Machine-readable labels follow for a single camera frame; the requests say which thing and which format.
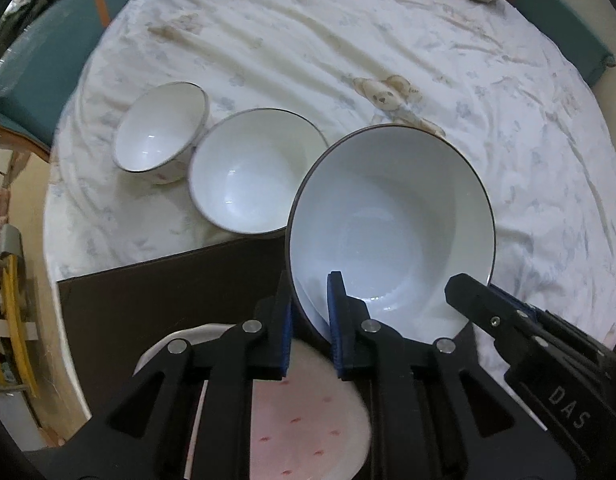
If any yellow plastic frame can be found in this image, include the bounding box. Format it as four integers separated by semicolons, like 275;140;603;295
0;255;39;396

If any pink strawberry plate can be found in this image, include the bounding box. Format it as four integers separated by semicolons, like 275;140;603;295
133;324;373;480

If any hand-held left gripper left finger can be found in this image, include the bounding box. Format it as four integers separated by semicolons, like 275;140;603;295
63;271;295;480

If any large white bowl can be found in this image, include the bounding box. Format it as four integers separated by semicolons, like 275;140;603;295
285;124;497;346

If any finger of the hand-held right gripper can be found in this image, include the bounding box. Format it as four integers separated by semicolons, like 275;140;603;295
444;273;544;356
489;284;616;366

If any small white bowl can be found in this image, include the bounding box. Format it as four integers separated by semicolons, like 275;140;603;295
113;82;210;184

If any white bed sheet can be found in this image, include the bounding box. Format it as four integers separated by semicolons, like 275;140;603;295
43;0;614;411

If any dark brown board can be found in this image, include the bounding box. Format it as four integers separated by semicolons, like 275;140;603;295
56;236;476;480

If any medium white bowl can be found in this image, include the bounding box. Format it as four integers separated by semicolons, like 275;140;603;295
188;108;330;236

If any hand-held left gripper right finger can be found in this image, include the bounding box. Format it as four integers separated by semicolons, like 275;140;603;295
326;271;574;480

